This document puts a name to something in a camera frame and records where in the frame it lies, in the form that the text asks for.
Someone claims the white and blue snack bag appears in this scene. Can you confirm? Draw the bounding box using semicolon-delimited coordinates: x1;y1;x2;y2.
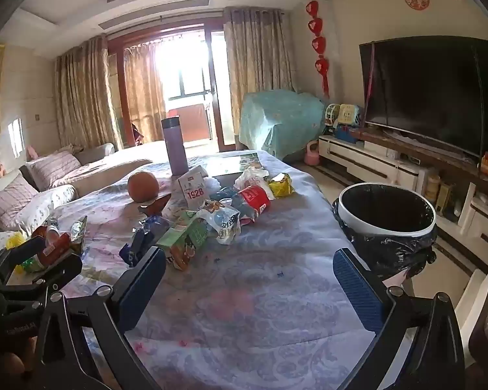
197;201;241;245

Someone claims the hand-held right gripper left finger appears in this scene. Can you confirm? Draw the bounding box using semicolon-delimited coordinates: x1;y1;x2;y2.
36;246;167;390

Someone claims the red hanging ornament string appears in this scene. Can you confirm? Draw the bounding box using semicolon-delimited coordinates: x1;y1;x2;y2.
306;0;330;99

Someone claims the white chair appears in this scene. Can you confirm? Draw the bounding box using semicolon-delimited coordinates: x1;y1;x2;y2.
455;270;488;358

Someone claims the blue toy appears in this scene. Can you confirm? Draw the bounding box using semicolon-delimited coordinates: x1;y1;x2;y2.
334;126;360;144

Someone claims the green drink carton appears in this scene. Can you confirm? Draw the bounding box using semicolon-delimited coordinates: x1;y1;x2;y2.
156;211;209;271

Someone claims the dark blue wrapper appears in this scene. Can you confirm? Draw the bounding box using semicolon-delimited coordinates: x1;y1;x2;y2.
119;216;169;267

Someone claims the purple thermos bottle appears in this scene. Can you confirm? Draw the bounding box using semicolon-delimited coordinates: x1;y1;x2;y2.
161;116;190;176

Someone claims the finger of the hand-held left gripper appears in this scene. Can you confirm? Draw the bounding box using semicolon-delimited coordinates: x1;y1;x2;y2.
6;254;83;297
0;236;46;289

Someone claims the brown round fruit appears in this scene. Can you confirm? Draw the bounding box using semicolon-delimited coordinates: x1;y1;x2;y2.
128;172;160;204

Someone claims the wooden balcony door frame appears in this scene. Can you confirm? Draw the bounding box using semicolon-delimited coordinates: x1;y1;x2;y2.
106;20;228;151

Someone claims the striped pink pillow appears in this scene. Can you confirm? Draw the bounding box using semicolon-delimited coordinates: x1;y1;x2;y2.
0;175;39;232
26;150;82;191

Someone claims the white plastic bag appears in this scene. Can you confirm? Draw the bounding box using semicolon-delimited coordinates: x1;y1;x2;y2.
234;166;270;191

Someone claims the floral purple tablecloth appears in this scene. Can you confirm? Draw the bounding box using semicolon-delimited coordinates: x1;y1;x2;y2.
0;150;391;390

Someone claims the white floral pillow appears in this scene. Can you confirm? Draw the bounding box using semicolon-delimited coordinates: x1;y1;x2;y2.
16;184;78;232

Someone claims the silver foil wrapper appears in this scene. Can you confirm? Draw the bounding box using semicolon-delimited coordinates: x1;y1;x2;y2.
45;216;88;261

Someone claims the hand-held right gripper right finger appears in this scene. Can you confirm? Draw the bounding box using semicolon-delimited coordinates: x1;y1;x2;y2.
332;247;466;390

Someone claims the red snack wrapper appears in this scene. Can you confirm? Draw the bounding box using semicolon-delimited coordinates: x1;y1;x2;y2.
6;227;72;273

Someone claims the white TV cabinet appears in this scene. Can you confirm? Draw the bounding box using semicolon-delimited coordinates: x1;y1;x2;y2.
318;128;488;285

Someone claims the sheer beige curtain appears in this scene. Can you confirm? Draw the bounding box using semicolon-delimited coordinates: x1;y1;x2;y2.
124;43;167;143

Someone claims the white card box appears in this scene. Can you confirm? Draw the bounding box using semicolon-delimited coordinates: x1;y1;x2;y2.
178;173;206;211

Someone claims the teal cloth cover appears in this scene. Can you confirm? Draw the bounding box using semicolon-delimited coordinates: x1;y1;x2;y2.
238;88;326;160

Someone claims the white bin with black bag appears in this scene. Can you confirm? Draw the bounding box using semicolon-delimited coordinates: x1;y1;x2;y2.
332;183;438;281

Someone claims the red candy package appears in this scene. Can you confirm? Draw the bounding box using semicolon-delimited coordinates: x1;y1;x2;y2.
238;186;271;218

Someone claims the blue candy package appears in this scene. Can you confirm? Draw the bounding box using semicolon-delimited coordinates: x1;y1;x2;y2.
215;187;249;220

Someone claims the yellow snack wrapper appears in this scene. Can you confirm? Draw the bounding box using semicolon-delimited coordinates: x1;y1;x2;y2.
267;173;295;199

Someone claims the black flat television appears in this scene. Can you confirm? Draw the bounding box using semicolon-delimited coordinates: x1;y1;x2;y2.
359;36;488;159

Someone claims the hardcover picture book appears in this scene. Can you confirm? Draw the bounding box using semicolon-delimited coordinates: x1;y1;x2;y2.
211;151;269;185

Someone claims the white foam fruit net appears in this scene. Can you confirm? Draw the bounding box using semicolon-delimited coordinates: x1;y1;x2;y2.
203;168;222;193

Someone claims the white green toy basket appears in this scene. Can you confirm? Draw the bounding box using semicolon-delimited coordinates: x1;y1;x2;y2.
324;103;342;128

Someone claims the beige sofa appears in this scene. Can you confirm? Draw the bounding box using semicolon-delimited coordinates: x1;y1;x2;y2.
0;142;153;253

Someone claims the beige patterned curtain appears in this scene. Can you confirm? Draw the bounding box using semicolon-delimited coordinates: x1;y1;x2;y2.
55;34;120;151
224;6;295;151

